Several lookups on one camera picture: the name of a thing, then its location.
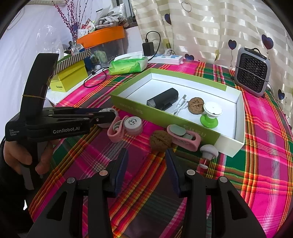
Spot plaid pink green tablecloth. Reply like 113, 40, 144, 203
28, 59, 293, 238

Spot white round cap disc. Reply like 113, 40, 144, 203
124, 116, 143, 136

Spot yellow green cardboard box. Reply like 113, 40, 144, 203
50, 60, 88, 92

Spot purple flower branches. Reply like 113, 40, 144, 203
51, 1, 89, 39

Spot black cable on table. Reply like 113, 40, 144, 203
83, 66, 110, 89

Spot pink silicone cable holder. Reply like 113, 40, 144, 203
166, 124, 201, 152

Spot white mushroom shaped holder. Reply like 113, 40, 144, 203
199, 144, 218, 170

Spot green tissue pack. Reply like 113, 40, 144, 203
109, 51, 148, 75

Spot person left hand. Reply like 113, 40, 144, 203
3, 139, 59, 174

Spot brown walnut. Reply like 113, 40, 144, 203
188, 97, 204, 115
149, 130, 172, 153

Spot pink cable winder clip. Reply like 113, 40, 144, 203
107, 116, 129, 143

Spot grey portable fan heater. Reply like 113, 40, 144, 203
234, 47, 271, 97

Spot cream heart pattern curtain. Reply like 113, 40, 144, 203
131, 0, 292, 123

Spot orange plastic tray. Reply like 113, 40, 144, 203
77, 26, 125, 49

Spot black power adapter with cable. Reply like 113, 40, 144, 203
142, 31, 161, 61

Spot green and white shallow box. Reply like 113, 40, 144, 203
111, 68, 245, 157

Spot green white suction stand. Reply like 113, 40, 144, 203
200, 102, 222, 129

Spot black rectangular power bank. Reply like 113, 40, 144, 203
146, 88, 178, 111

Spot white power strip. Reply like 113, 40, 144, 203
148, 49, 184, 65

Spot white round object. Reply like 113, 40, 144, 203
97, 108, 119, 128

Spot striped gift box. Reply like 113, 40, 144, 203
54, 49, 91, 74

